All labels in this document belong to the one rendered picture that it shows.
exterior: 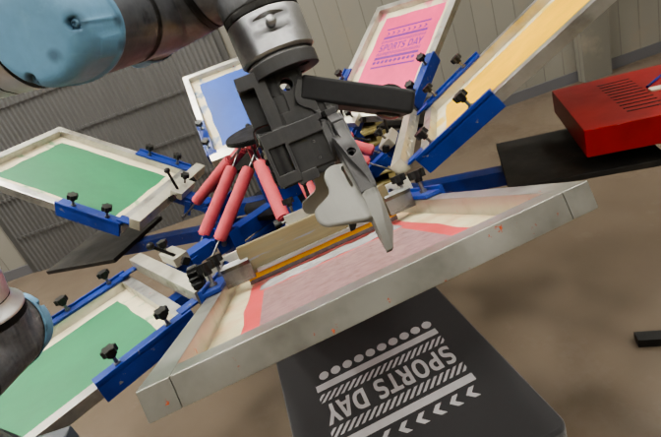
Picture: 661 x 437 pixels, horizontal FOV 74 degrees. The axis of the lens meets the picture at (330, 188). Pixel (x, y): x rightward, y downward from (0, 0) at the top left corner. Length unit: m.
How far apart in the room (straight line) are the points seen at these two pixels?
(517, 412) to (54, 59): 0.85
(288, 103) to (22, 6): 0.21
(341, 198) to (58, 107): 5.06
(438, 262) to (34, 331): 0.67
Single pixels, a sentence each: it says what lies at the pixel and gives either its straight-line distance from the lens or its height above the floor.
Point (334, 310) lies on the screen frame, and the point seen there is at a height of 1.37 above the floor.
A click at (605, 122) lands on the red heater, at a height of 1.10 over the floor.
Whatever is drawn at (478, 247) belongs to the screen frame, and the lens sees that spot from 0.56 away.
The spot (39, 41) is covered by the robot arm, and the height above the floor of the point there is 1.72.
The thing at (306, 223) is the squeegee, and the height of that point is 1.22.
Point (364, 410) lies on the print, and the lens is 0.98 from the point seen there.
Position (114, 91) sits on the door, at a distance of 5.11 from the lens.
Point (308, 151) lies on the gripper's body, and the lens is 0.41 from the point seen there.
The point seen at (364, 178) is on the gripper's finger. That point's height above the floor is 1.54.
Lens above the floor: 1.68
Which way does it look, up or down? 22 degrees down
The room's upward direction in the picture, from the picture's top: 20 degrees counter-clockwise
